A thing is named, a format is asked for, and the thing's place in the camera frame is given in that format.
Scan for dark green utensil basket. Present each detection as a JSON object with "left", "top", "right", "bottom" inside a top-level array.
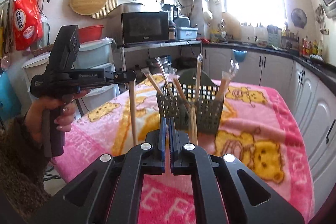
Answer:
[{"left": 157, "top": 68, "right": 224, "bottom": 135}]

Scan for dark sleeve left forearm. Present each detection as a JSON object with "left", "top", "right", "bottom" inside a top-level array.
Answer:
[{"left": 1, "top": 117, "right": 51, "bottom": 221}]

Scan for person's left hand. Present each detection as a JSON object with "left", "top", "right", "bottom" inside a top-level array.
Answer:
[{"left": 24, "top": 90, "right": 90, "bottom": 147}]

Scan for plastic drawer cabinet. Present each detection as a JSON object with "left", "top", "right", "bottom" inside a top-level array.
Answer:
[{"left": 22, "top": 37, "right": 120, "bottom": 119}]

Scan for red plastic basin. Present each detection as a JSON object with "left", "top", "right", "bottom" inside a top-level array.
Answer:
[{"left": 79, "top": 25, "right": 104, "bottom": 43}]

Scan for red hanging bag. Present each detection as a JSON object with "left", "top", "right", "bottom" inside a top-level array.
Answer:
[{"left": 13, "top": 0, "right": 43, "bottom": 51}]

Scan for metal shelf rack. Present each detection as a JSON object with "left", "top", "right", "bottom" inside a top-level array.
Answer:
[{"left": 113, "top": 40, "right": 202, "bottom": 84}]

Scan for pink bear blanket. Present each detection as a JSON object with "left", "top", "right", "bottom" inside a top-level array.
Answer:
[{"left": 52, "top": 83, "right": 314, "bottom": 223}]

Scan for wrapped chopsticks on blanket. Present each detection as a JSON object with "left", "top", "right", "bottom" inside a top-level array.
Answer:
[{"left": 129, "top": 80, "right": 137, "bottom": 146}]

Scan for black microwave oven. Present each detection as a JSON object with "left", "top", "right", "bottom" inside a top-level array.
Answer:
[{"left": 106, "top": 12, "right": 169, "bottom": 46}]

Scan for steel cooking pot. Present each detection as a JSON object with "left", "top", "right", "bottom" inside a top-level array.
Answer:
[{"left": 146, "top": 55, "right": 172, "bottom": 74}]

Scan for black wok pan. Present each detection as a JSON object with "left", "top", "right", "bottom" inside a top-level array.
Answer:
[{"left": 173, "top": 56, "right": 197, "bottom": 71}]

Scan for grey plastic box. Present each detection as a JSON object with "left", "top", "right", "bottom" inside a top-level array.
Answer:
[{"left": 175, "top": 27, "right": 198, "bottom": 40}]

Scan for black blender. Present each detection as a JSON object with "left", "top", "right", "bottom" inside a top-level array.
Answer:
[{"left": 161, "top": 4, "right": 179, "bottom": 40}]

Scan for white base cabinets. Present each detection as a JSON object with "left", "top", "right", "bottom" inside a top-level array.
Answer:
[{"left": 202, "top": 45, "right": 335, "bottom": 221}]

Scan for blue hanging bin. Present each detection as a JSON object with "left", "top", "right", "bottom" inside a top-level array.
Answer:
[{"left": 232, "top": 49, "right": 247, "bottom": 63}]

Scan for wooden cutting board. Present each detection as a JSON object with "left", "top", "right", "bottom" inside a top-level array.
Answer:
[{"left": 222, "top": 12, "right": 242, "bottom": 40}]

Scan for small wall fan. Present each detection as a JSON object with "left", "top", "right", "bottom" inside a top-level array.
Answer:
[{"left": 290, "top": 8, "right": 307, "bottom": 29}]

